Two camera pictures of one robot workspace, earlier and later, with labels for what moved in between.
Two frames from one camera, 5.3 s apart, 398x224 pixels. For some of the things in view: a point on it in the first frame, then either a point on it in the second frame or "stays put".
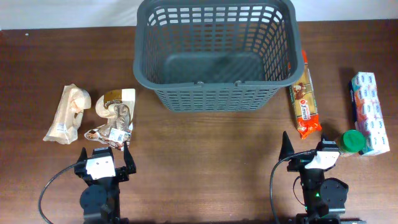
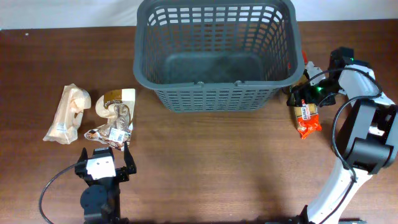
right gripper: x=299 y=162 -> x=296 y=91
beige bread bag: x=64 y=127 stays put
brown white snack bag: x=118 y=107 stays put
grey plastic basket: x=216 y=56 stays put
